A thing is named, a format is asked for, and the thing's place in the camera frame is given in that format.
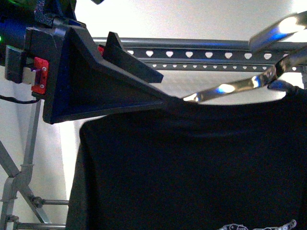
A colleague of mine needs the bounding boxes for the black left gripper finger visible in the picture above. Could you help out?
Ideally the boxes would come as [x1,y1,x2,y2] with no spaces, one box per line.
[102,32,164,83]

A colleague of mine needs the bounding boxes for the black gripper red parts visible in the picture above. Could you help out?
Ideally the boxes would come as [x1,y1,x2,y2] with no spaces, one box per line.
[0,0,172,124]

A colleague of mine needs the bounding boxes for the black printed t-shirt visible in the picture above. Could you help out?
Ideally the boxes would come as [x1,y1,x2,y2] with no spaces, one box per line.
[66,87,307,230]

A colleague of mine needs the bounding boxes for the shiny metal clothes hanger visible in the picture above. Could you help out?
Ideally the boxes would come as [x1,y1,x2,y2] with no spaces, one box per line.
[181,11,307,104]

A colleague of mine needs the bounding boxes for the grey metal drying rack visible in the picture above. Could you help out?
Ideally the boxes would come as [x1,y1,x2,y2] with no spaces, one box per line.
[0,38,307,230]

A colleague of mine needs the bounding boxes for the black cable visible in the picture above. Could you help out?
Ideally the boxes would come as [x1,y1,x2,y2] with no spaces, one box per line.
[0,94,41,105]

